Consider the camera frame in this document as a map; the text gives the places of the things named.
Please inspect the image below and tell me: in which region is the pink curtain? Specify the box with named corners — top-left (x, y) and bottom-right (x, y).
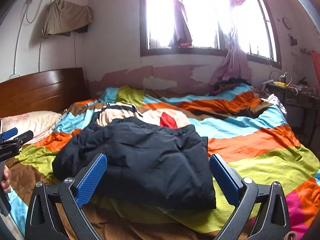
top-left (210, 0), bottom-right (251, 86)
top-left (169, 0), bottom-right (192, 48)

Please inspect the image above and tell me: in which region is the dark framed window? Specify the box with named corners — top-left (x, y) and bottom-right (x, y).
top-left (139, 0), bottom-right (281, 69)

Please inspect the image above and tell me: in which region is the pink left curtain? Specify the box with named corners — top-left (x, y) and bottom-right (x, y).
top-left (169, 0), bottom-right (192, 48)

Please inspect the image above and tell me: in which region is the dark clothes pile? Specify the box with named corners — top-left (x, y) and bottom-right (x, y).
top-left (210, 77), bottom-right (251, 95)

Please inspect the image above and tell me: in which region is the person's left hand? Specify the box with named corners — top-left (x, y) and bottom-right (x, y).
top-left (1, 165), bottom-right (11, 193)

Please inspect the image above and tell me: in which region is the brown wooden headboard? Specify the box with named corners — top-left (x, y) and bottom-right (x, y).
top-left (0, 68), bottom-right (89, 118)

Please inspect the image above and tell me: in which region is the dark wooden side table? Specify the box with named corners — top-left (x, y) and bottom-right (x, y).
top-left (266, 82), bottom-right (319, 148)

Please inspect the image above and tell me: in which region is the yellow power strip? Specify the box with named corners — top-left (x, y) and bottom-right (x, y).
top-left (272, 81), bottom-right (287, 89)

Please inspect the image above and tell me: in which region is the white wall cable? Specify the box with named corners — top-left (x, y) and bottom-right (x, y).
top-left (9, 0), bottom-right (48, 79)

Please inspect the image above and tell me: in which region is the colourful striped bed quilt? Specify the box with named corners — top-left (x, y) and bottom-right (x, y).
top-left (7, 84), bottom-right (319, 239)

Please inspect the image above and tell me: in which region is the round wall clock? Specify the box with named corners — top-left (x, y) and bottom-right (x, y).
top-left (282, 17), bottom-right (292, 30)

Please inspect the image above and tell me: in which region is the dark navy padded jacket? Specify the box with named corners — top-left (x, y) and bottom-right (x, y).
top-left (52, 117), bottom-right (216, 210)

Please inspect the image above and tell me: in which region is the red hanging cloth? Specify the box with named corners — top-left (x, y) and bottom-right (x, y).
top-left (311, 50), bottom-right (320, 89)

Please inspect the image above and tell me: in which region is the pink floral pillow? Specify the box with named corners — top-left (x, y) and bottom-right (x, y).
top-left (1, 111), bottom-right (62, 144)

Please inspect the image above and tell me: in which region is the pink right curtain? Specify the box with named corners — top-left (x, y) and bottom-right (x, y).
top-left (210, 0), bottom-right (251, 86)

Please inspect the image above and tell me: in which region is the beige cloth covered wall unit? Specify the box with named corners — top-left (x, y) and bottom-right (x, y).
top-left (42, 0), bottom-right (92, 37)

